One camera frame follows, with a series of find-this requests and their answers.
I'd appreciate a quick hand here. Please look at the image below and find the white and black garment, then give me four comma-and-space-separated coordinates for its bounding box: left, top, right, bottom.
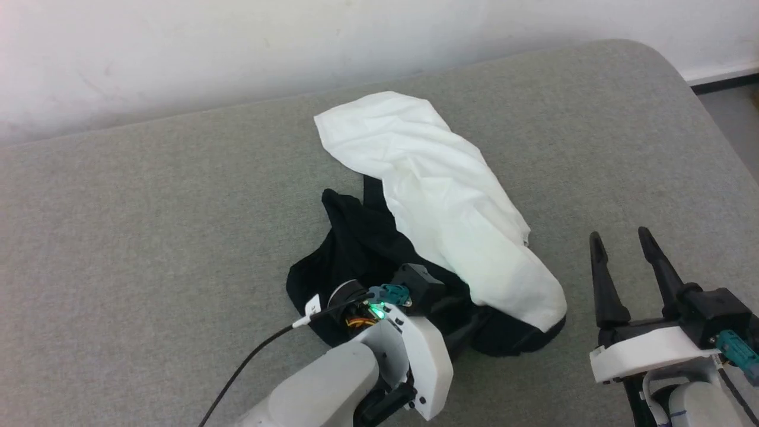
286, 91, 567, 358

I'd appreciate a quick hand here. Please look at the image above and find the thin black cable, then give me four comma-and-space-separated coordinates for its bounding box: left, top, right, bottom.
199, 295, 371, 427

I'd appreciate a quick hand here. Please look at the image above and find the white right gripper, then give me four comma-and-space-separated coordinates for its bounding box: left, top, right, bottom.
589, 227, 719, 384

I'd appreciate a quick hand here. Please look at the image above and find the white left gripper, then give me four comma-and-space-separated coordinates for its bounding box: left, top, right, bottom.
355, 305, 493, 426

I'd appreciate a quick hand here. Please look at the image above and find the black wall baseboard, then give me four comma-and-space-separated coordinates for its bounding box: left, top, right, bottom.
690, 71, 759, 95

